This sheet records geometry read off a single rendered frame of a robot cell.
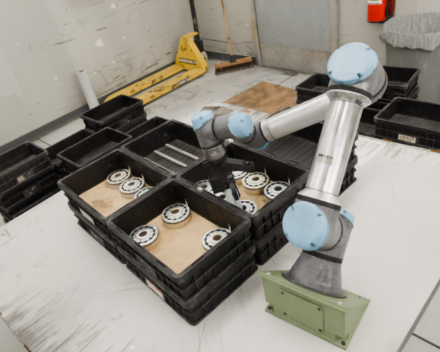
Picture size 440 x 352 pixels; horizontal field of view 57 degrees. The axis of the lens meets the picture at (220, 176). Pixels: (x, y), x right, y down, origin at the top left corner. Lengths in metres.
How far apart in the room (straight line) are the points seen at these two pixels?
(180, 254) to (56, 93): 3.57
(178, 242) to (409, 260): 0.74
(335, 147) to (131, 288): 0.84
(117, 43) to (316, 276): 4.21
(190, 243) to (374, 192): 0.76
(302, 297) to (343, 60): 0.62
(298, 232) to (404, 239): 0.56
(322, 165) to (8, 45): 3.79
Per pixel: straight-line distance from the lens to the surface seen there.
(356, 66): 1.07
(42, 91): 4.63
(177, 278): 1.12
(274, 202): 1.29
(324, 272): 1.16
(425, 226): 1.56
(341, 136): 1.06
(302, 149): 1.72
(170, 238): 1.39
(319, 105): 1.25
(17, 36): 4.50
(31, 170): 2.85
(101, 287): 1.52
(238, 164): 1.34
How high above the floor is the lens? 1.74
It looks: 34 degrees down
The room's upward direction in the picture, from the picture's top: 12 degrees counter-clockwise
